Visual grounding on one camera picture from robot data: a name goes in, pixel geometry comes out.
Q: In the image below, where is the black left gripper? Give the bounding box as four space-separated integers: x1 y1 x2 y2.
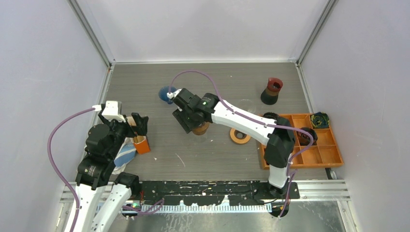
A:
100 110 147 159

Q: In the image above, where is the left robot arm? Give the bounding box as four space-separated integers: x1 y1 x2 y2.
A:
65 113 149 232

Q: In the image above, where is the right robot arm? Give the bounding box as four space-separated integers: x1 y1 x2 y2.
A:
167 88 295 199

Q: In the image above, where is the orange coffee filter box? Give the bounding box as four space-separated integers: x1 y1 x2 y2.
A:
127 116 151 155

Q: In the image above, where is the blue ribbed dripper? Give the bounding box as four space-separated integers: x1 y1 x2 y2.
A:
158 86 177 104

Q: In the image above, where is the white blue plastic bag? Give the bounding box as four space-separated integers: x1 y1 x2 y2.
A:
84 137 138 175

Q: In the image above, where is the dark rolled coil back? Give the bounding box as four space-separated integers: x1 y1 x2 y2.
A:
263 112 280 120

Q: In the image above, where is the dark rolled coil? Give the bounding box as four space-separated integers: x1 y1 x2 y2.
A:
296 127 318 146
263 112 280 120

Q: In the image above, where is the red black carafe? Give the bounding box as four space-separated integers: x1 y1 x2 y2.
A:
260 77 283 105

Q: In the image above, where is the dark rolled coil middle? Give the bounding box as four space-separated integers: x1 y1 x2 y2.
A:
296 127 318 146

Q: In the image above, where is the blue yellow rolled coil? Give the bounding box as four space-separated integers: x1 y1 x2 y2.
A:
310 112 330 129

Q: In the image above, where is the orange compartment tray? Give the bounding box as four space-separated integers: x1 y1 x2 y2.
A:
257 113 344 170

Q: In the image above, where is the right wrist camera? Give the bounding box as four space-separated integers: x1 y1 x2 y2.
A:
167 89 181 101

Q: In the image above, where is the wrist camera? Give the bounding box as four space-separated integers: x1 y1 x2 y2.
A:
92 101 126 123
167 89 181 101

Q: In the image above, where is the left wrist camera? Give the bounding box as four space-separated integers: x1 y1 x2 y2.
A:
92 101 126 123

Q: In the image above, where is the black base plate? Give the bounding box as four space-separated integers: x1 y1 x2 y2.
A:
131 180 286 206

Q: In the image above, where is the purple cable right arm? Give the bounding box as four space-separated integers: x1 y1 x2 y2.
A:
169 70 315 219

